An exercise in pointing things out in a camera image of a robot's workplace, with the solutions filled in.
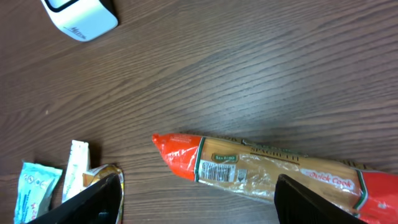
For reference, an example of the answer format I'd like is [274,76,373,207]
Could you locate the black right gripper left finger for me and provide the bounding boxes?
[29,174,122,224]

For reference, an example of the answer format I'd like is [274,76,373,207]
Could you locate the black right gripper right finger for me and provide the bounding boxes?
[274,174,369,224]

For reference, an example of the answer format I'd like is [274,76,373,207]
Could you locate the green tea packet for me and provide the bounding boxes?
[82,164,124,224]

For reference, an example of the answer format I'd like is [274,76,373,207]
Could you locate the white cream tube gold cap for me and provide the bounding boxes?
[62,140,90,203]

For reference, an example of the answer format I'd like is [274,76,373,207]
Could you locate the teal wet wipes pack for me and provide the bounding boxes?
[14,162,63,224]

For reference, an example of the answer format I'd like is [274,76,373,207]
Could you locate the spaghetti pack with red ends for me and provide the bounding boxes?
[152,133,397,223]

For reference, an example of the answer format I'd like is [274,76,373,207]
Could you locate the white barcode scanner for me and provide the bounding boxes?
[42,0,119,42]

